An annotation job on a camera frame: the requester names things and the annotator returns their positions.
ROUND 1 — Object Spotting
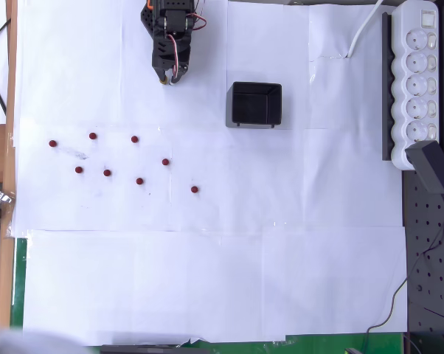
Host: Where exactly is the wooden table edge strip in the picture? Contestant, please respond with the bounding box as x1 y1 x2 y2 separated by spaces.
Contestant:
0 0 19 330

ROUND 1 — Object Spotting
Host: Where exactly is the black power adapter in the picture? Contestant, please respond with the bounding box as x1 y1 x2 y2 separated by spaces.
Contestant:
405 139 444 196

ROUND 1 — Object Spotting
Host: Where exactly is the black pegboard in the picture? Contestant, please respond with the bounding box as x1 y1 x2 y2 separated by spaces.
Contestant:
401 0 444 354

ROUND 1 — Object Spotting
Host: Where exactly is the black open box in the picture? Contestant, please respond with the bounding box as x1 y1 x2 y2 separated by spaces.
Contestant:
225 81 283 129

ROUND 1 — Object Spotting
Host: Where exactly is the white power strip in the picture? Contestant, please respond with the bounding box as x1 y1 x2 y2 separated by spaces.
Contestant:
390 0 440 172

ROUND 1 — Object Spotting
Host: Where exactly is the thin black adapter cable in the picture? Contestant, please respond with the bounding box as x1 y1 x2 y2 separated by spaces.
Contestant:
361 191 444 354

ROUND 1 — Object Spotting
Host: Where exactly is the black flat device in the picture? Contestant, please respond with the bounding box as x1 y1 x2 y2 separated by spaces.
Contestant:
99 343 211 354

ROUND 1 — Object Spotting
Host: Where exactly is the red white gripper wire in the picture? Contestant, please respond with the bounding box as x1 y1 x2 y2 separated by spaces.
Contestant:
165 33 181 80

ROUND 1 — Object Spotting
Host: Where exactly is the white power cable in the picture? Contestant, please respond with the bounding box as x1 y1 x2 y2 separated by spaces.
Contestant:
346 0 386 60

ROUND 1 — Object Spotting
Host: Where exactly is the green cutting mat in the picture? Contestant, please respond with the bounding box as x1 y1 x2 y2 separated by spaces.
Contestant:
10 237 407 354

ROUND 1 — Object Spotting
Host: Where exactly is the blurry grey object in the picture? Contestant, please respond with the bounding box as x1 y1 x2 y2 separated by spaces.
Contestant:
0 315 89 354

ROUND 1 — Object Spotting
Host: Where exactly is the metal clamp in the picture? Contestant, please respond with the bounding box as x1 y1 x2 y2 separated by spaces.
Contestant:
0 187 15 224

